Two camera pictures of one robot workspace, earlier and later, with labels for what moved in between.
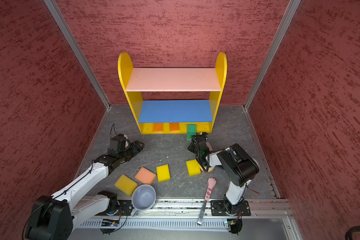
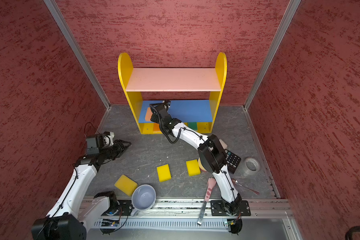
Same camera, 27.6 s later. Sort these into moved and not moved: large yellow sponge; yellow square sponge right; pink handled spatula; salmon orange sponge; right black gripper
Moved: right black gripper; salmon orange sponge
Not moved: pink handled spatula; large yellow sponge; yellow square sponge right
